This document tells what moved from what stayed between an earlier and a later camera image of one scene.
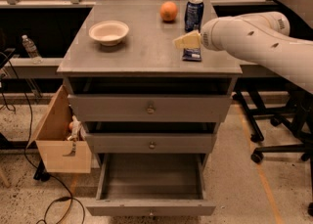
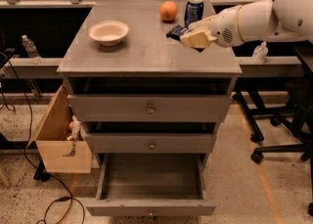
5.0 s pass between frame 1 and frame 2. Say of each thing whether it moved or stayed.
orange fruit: stayed
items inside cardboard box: stayed
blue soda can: stayed
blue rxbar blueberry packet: moved
